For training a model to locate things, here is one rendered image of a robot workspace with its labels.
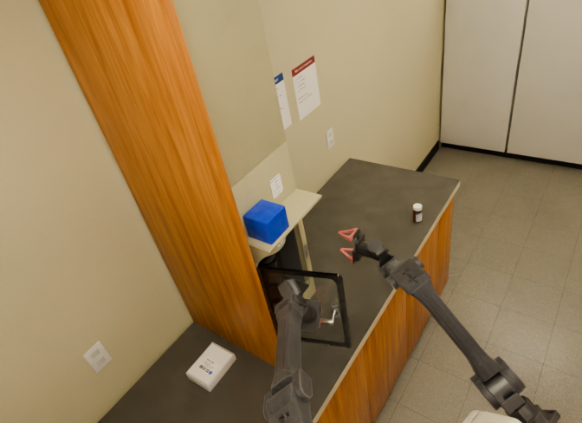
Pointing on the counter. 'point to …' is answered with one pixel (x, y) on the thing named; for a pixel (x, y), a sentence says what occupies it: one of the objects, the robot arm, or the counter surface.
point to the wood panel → (164, 148)
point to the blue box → (266, 221)
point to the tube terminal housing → (256, 187)
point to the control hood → (302, 200)
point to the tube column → (232, 72)
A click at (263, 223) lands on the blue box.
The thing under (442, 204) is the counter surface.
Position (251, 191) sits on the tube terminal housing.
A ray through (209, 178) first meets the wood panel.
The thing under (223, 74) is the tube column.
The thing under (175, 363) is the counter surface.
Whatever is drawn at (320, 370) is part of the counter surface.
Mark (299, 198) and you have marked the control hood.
